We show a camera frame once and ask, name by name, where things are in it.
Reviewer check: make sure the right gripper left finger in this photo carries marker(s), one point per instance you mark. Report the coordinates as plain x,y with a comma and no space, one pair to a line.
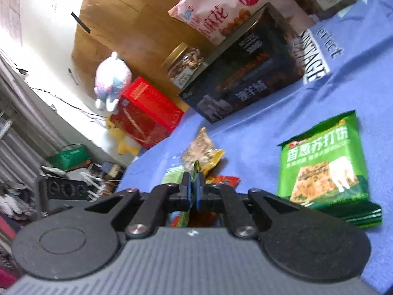
149,210

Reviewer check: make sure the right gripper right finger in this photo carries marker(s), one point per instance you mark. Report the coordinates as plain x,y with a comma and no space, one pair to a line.
245,215

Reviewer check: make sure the red orange snack packet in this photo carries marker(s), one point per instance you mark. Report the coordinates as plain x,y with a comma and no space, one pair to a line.
195,218

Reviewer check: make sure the yellow nut snack packet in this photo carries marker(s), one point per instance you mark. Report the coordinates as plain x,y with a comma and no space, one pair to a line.
203,151

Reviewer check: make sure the yellow plush toy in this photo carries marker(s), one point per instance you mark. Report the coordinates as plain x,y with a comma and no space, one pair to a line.
126,144

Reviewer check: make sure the green basket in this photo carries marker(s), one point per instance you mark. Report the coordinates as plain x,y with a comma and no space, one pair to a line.
69,157

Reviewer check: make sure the large green cracker bag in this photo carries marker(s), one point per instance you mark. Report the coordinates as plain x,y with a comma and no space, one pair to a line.
324,169

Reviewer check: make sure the red gift box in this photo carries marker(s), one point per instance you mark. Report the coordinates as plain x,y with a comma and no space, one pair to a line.
145,114

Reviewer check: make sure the white pink plush toy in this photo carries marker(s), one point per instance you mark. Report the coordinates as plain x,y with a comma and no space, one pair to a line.
112,77

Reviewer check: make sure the dark rectangular tin box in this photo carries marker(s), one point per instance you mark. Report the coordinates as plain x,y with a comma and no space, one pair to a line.
255,61

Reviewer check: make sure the nut jar gold lid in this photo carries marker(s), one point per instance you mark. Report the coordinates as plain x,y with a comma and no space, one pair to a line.
182,62

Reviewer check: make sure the blue printed cloth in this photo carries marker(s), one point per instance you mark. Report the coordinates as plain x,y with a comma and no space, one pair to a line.
349,67

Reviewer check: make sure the brown wooden headboard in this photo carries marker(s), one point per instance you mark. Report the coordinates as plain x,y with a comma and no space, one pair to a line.
142,33

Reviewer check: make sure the pink twisted-dough snack bag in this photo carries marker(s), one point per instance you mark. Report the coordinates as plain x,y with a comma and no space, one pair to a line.
217,19

